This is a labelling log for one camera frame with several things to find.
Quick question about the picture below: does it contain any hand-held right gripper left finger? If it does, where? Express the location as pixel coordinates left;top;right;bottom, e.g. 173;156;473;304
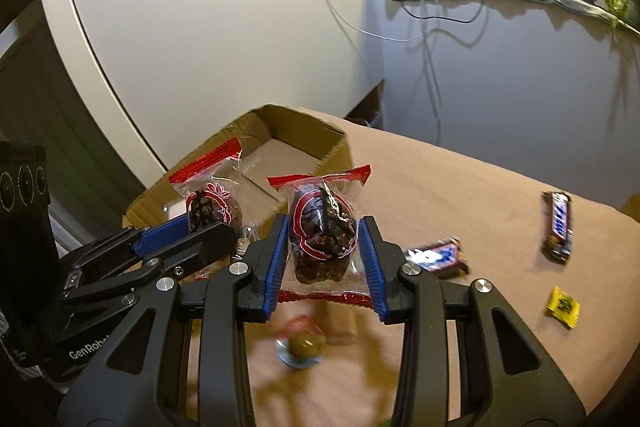
57;213;291;427

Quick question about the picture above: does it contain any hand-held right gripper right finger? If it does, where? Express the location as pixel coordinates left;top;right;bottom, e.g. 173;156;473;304
357;215;588;427

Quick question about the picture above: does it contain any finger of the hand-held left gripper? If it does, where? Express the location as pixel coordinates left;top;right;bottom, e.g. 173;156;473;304
60;212;192;289
62;222;240;307

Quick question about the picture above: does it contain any red-edged clear cake packet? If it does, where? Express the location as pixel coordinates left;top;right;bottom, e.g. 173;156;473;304
168;137;246;235
266;164;373;310

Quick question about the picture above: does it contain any brown chocolate bar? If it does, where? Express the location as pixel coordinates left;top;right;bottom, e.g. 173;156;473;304
402;237;471;279

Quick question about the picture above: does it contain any packaged brown egg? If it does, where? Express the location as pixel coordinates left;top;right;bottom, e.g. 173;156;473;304
275;314;326;368

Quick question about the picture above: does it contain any cardboard box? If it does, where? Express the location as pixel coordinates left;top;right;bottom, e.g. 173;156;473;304
122;104;352;283

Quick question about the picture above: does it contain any blue snack bar packet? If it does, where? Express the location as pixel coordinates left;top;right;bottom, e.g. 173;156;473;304
541;191;573;264

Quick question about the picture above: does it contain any yellow candy packet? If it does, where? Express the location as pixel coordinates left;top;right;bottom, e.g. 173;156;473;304
545;286;581;330

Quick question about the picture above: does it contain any white cabinet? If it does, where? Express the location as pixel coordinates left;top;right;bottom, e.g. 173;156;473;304
34;0;386;188

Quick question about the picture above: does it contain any grey hanging cable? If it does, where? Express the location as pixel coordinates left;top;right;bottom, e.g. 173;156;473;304
417;0;443;148

